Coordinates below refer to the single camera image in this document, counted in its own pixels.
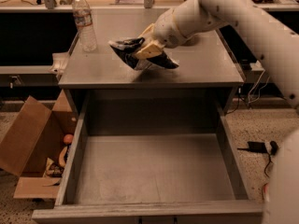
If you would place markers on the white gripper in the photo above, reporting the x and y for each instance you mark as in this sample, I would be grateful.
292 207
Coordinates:
165 30

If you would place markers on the blue chip bag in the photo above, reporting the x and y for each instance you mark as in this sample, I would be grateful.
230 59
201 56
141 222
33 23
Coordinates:
139 56

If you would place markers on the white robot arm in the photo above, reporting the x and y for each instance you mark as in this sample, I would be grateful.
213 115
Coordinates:
275 46

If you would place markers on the open grey top drawer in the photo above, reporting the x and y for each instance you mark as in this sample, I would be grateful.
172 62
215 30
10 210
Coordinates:
152 159

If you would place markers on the clear plastic water bottle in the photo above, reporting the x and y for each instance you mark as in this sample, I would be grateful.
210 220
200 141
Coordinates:
84 21

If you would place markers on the orange fruit in box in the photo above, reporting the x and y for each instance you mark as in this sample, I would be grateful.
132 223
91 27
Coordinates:
68 138

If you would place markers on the open cardboard box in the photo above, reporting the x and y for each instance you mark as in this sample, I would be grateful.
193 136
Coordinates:
35 137

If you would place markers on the black power adapter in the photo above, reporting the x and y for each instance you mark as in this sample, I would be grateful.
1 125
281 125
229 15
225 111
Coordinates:
256 147

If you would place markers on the banana in box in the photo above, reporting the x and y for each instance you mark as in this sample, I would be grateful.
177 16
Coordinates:
62 161

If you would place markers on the black power strip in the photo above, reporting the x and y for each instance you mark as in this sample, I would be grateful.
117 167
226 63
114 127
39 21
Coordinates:
274 147

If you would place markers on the orange white sneaker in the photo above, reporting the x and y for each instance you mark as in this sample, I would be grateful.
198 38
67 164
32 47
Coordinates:
265 192

